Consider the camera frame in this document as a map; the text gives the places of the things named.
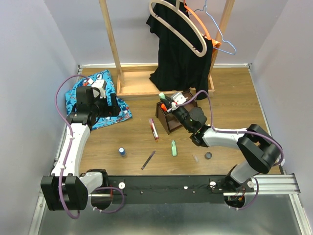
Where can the beige wooden hanger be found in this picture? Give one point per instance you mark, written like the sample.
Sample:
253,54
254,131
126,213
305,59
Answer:
169,14

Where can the purple thin pen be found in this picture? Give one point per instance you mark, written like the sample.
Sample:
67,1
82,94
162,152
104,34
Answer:
148,159

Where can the orange black highlighter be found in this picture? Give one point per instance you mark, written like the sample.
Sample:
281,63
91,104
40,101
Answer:
163,107

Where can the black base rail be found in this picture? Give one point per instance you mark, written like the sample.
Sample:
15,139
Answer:
167,190

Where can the blue shark print cloth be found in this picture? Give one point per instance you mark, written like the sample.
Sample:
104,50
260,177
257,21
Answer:
94,97

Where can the blue wire hanger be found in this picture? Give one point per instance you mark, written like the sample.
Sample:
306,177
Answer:
221,26

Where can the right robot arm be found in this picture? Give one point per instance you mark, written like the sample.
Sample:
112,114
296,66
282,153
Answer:
260,150

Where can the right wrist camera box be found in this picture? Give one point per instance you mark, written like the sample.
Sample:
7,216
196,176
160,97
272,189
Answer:
177,100

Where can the brown wooden desk organizer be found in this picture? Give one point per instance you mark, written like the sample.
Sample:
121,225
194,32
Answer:
168,120

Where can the wooden clothes rack frame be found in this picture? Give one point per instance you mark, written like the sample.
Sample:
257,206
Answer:
132,80

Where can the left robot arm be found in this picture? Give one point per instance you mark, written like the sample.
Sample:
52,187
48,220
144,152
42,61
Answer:
65,189

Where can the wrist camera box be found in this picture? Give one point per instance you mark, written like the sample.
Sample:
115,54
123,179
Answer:
177,100
98,86

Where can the mint green highlighter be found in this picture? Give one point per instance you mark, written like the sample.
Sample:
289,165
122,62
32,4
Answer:
162,95

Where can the black hanging garment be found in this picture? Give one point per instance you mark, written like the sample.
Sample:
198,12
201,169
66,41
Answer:
178,67

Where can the orange plastic hanger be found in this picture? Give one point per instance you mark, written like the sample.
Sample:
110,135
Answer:
216,44

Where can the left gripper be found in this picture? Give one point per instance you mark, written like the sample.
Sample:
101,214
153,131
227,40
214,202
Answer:
110,110

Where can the round dark cap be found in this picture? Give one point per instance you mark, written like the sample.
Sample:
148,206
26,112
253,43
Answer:
208,155

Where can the blue small bottle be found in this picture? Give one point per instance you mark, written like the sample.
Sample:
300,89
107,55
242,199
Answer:
122,151

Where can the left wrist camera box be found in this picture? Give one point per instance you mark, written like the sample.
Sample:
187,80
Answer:
98,86

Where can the pink red pen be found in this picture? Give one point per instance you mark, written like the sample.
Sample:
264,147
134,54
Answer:
153,129

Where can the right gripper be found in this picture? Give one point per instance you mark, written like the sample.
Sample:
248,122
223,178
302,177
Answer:
168,102

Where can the small clear tube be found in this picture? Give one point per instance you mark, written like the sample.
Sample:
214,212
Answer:
195,158

